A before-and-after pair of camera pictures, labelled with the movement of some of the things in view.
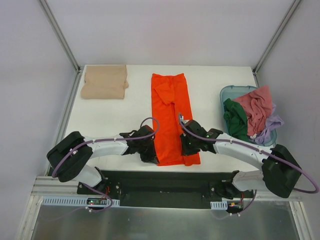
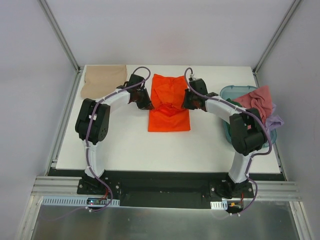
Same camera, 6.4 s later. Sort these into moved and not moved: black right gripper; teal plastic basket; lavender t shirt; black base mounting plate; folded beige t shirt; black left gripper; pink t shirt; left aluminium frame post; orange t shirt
Moved: black left gripper; black right gripper; orange t shirt
Not moved: pink t shirt; teal plastic basket; folded beige t shirt; black base mounting plate; lavender t shirt; left aluminium frame post
